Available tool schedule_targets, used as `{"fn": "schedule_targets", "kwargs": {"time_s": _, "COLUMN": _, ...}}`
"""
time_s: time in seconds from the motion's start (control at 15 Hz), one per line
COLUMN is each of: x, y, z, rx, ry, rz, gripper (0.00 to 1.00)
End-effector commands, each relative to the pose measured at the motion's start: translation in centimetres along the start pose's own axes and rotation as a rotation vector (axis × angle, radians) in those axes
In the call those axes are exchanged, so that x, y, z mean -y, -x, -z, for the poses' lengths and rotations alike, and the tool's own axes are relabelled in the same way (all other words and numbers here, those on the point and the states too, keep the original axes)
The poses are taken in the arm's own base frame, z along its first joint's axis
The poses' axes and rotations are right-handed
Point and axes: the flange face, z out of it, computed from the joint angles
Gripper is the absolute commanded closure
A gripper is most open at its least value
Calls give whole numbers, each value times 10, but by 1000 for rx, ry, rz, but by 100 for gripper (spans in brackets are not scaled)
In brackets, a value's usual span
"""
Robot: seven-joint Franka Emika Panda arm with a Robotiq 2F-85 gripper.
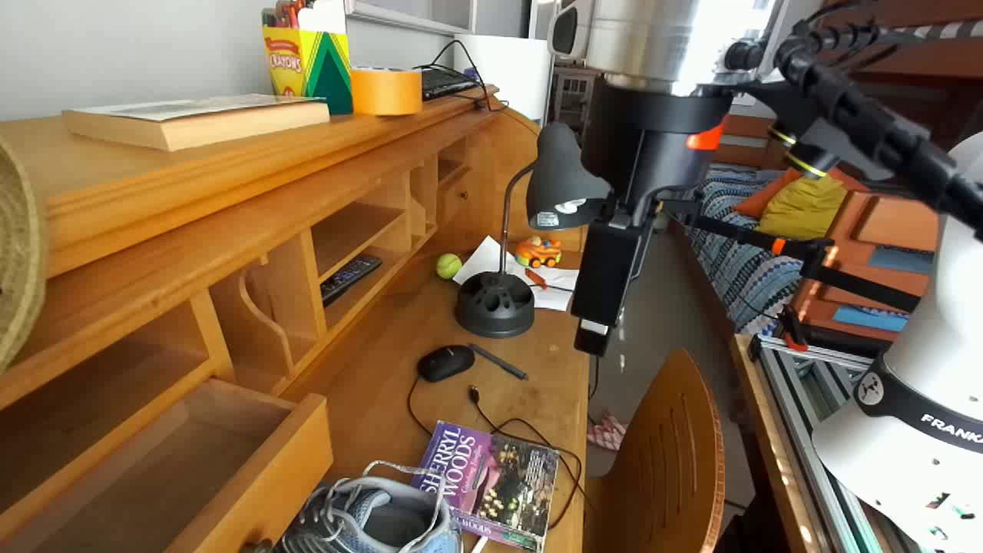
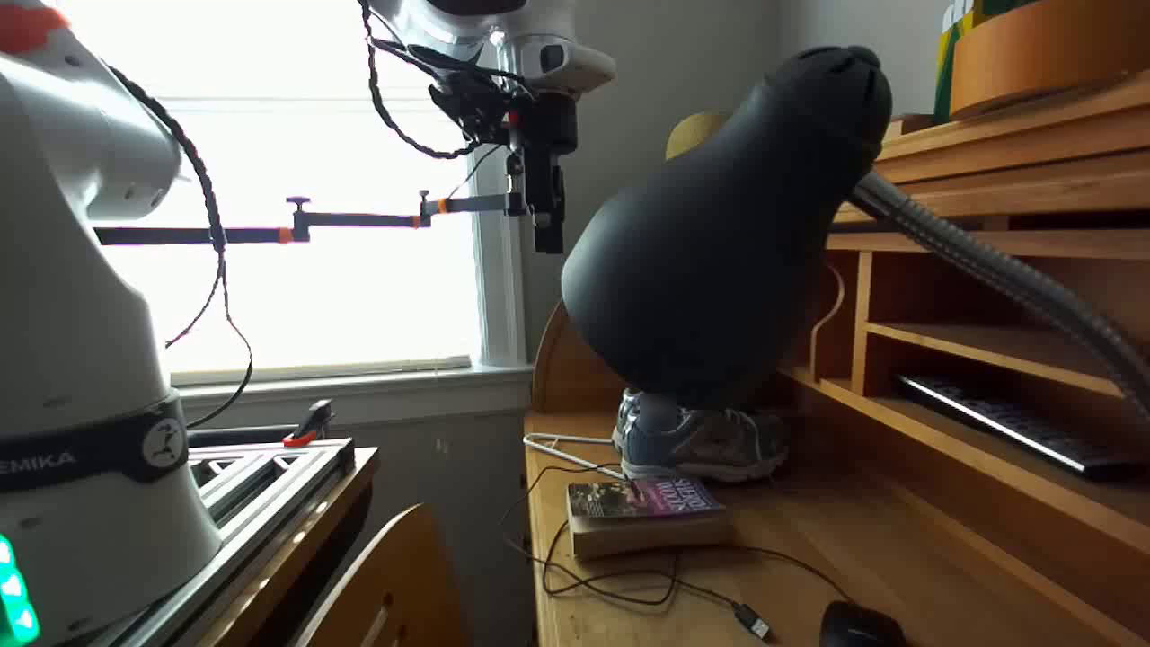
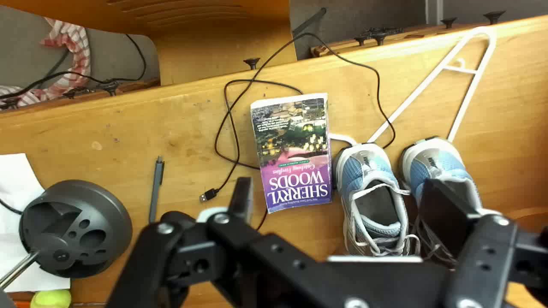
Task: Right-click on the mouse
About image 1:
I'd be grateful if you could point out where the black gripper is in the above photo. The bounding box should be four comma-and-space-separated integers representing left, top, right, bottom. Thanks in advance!
567, 76, 736, 360

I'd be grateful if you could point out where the black computer mouse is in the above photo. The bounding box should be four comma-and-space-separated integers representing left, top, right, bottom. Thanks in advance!
414, 342, 478, 387

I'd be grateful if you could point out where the orange toy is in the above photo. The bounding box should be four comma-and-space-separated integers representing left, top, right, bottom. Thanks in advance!
512, 233, 566, 275

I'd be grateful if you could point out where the grey round device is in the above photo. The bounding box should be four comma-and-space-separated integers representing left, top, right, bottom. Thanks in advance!
450, 120, 616, 342

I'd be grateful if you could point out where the striped blue blanket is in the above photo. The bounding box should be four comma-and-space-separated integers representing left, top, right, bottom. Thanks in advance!
682, 162, 813, 344

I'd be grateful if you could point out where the grey pen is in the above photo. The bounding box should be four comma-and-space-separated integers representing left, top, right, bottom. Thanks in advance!
466, 342, 532, 383

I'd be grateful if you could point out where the pink item on floor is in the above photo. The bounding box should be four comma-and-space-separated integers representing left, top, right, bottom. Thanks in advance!
587, 411, 629, 455

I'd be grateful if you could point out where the wooden chair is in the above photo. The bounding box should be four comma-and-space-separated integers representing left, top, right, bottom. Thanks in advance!
583, 347, 731, 553

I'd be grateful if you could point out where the yellow pillow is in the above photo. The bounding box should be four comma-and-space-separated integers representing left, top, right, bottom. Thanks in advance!
755, 165, 855, 246

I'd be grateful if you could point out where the purple paperback book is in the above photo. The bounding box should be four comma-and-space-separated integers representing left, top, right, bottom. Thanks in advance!
410, 417, 566, 553

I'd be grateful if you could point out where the white box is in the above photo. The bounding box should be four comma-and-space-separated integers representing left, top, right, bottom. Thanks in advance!
454, 30, 555, 127

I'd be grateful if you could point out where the table with aluminium rails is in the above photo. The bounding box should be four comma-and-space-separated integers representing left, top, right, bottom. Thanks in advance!
728, 329, 906, 553

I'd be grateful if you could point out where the black remote control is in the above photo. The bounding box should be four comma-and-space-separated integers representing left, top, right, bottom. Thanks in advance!
320, 252, 385, 310

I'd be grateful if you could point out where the black metal stand bar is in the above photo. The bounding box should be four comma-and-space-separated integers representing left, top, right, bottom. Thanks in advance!
672, 197, 927, 318

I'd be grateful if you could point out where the black electronic device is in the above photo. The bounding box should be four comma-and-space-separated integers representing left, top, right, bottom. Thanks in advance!
418, 63, 484, 105

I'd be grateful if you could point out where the orange tape roll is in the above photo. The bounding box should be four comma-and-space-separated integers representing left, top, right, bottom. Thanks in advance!
351, 64, 427, 120

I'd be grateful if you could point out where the orange patchwork quilt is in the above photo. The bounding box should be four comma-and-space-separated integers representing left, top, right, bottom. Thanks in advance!
735, 165, 947, 357

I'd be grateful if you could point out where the wooden roll-top desk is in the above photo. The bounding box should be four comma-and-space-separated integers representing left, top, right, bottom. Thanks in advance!
0, 85, 599, 553

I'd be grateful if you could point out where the grey sneaker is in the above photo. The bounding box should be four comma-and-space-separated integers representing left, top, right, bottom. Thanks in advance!
272, 459, 466, 553

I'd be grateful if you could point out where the yellow green crayon box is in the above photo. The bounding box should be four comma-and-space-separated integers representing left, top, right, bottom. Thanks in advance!
260, 0, 356, 116

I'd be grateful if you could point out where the wooden bunk bed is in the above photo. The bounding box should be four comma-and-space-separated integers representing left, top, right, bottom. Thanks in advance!
816, 0, 983, 147

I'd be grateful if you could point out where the beige hardcover book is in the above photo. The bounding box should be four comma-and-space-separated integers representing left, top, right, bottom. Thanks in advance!
60, 92, 336, 157

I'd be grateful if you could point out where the open wooden drawer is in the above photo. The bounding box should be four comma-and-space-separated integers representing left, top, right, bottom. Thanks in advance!
0, 378, 338, 553

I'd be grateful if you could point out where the woven straw basket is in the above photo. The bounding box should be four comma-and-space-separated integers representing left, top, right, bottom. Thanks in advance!
0, 141, 49, 374

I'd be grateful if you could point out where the black mouse cable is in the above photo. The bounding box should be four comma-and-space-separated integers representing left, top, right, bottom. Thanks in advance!
404, 374, 587, 533

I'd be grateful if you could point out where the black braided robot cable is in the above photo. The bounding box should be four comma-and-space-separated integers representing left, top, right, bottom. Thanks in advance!
731, 14, 983, 246

